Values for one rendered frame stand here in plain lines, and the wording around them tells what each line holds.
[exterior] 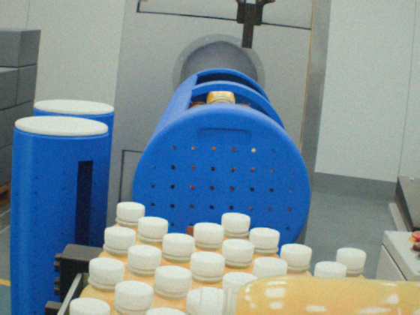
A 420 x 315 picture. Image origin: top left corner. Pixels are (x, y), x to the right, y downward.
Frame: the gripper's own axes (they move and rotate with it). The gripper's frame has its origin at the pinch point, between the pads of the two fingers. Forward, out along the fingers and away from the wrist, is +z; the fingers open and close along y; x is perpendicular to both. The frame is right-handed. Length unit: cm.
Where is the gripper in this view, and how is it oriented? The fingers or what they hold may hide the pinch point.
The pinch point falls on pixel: (248, 25)
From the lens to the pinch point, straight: 113.2
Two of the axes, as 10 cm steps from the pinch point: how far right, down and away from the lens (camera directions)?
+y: 10.0, 1.0, 0.1
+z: -1.0, 9.8, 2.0
